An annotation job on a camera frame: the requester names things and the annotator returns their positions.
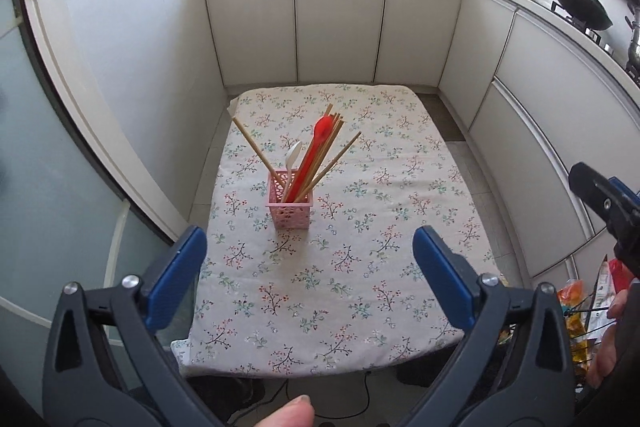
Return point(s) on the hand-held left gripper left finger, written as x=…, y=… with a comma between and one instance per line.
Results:
x=175, y=277

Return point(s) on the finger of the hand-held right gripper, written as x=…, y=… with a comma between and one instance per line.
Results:
x=595, y=192
x=627, y=193

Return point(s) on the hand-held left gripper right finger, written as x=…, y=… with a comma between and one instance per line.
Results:
x=445, y=277

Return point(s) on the pink perforated plastic basket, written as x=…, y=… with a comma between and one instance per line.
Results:
x=292, y=214

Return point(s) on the bundle of wooden chopsticks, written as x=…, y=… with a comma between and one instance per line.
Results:
x=256, y=152

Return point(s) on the white plastic spoon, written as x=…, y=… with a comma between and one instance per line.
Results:
x=295, y=152

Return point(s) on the red plastic spoon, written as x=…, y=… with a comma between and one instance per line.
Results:
x=320, y=132

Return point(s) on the person's right hand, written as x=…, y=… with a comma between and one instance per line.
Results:
x=602, y=362

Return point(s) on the person's left hand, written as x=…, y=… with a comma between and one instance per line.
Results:
x=292, y=413

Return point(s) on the floral tablecloth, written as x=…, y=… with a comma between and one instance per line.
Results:
x=350, y=257

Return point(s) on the gas stove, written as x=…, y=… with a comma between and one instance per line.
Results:
x=585, y=24

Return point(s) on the frosted glass door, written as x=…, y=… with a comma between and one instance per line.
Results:
x=40, y=157

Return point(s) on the white door frame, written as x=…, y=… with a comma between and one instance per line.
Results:
x=75, y=107

